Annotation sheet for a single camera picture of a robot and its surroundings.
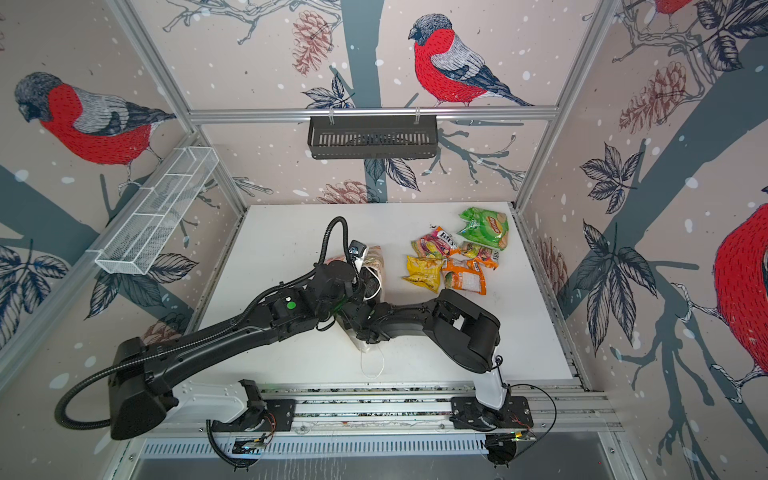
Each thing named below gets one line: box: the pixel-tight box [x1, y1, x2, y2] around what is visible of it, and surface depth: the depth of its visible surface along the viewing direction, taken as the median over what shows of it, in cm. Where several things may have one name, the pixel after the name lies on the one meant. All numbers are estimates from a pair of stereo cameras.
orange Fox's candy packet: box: [442, 248, 487, 295], surface depth 99 cm
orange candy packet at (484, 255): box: [460, 241, 500, 270], surface depth 100 cm
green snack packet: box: [457, 206, 509, 251], surface depth 108 cm
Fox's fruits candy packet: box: [411, 224, 457, 257], surface depth 107 cm
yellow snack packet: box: [402, 256, 443, 294], surface depth 98 cm
